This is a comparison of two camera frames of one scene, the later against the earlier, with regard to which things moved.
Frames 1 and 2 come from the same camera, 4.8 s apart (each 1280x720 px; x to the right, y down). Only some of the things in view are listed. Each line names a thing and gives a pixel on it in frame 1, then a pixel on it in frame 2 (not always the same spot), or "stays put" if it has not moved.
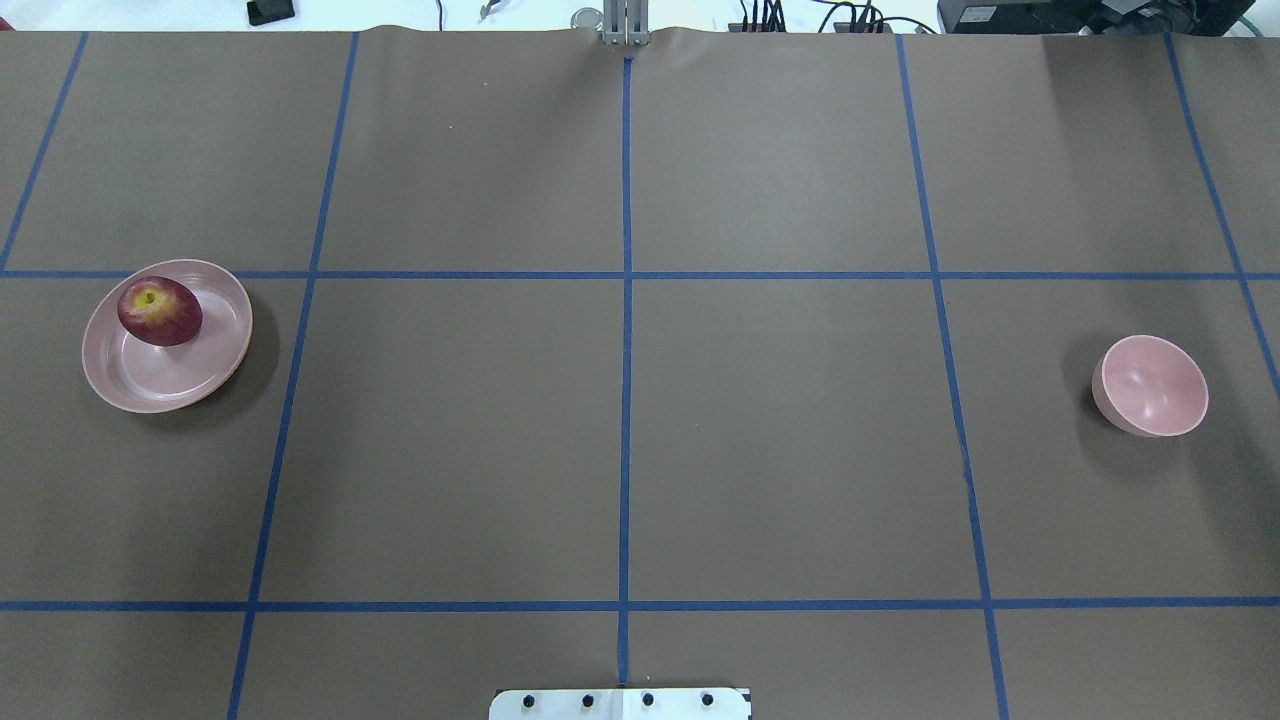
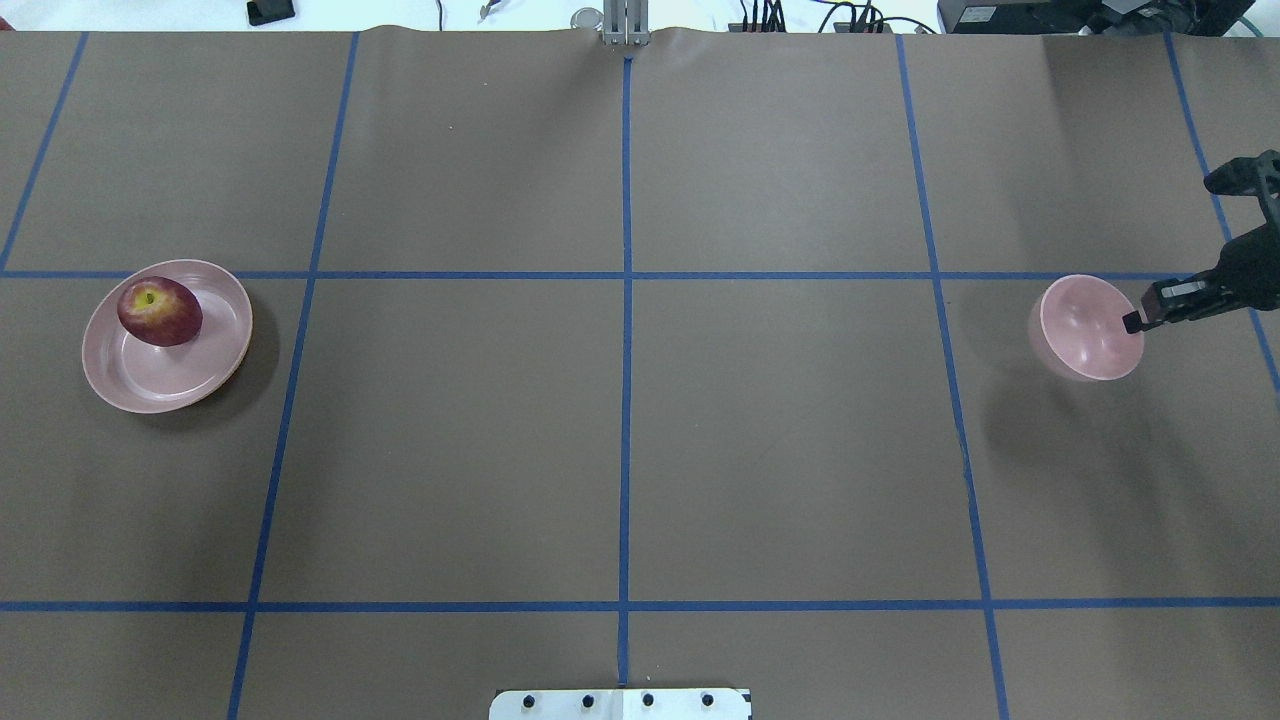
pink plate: (133, 375) stays put
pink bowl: (1149, 387) → (1077, 327)
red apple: (159, 311) stays put
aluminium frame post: (626, 22) stays put
